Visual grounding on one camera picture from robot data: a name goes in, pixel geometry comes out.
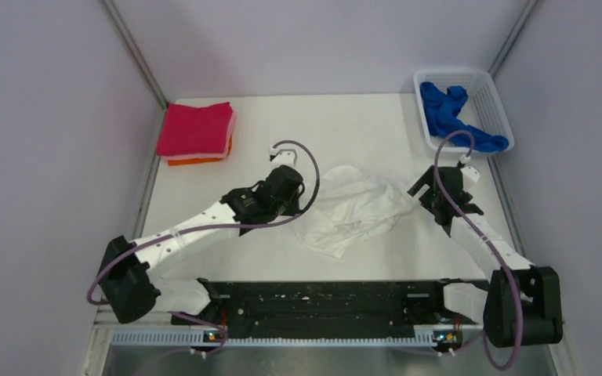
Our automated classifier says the white printed t-shirt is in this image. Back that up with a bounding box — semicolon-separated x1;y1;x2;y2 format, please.
292;164;419;259

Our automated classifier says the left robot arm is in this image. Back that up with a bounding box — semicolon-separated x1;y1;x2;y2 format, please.
96;165;305;324

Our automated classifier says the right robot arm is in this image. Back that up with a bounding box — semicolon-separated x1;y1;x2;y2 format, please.
408;164;564;348

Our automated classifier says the blue t-shirt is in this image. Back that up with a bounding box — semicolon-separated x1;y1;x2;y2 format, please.
419;81;510;153

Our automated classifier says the white plastic basket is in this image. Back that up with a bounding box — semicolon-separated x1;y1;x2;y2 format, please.
413;67;515;151

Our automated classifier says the pink folded t-shirt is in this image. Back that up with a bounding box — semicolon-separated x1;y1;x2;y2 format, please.
161;113;237;166

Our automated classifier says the magenta folded t-shirt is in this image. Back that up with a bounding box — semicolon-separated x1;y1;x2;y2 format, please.
156;102;235;157

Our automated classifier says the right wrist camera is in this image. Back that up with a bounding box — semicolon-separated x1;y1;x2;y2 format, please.
456;154;481;190

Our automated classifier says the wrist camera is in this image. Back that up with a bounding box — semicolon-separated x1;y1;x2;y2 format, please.
456;154;481;190
269;148;298;168

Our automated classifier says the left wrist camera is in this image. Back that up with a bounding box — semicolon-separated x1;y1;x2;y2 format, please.
269;148;298;168

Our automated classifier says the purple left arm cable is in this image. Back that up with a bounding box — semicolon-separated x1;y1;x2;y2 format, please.
85;139;321;359

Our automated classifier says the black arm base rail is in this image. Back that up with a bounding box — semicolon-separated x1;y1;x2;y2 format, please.
198;280;473;339

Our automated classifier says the white slotted cable duct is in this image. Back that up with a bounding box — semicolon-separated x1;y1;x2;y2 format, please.
111;329;458;348

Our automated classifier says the right corner metal post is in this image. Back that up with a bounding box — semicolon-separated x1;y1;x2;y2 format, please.
488;0;544;79

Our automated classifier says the corner metal post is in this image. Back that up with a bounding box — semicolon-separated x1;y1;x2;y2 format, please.
488;0;544;79
98;0;169;109

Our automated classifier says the left corner metal post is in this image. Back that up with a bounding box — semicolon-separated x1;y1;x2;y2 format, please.
98;0;169;109

